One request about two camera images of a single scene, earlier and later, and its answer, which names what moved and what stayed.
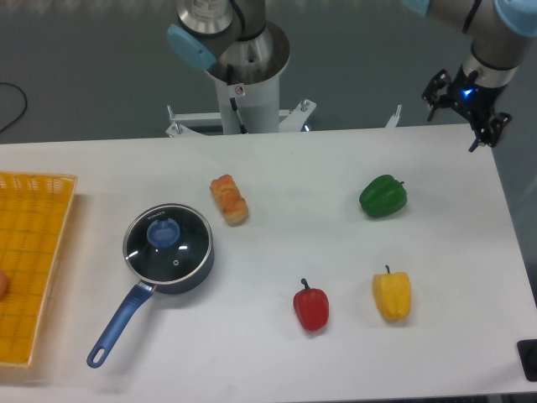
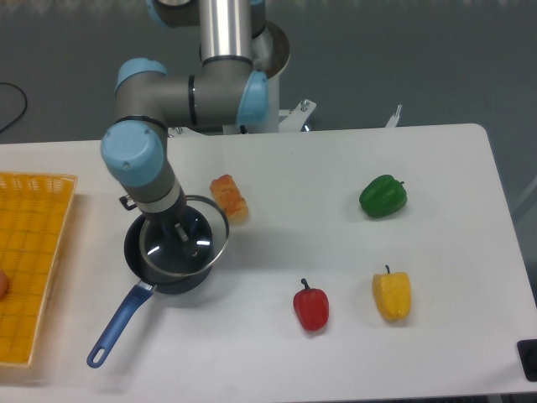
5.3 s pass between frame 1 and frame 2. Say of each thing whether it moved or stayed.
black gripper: moved
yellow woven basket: stayed
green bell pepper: stayed
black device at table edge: stayed
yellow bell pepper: stayed
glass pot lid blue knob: moved
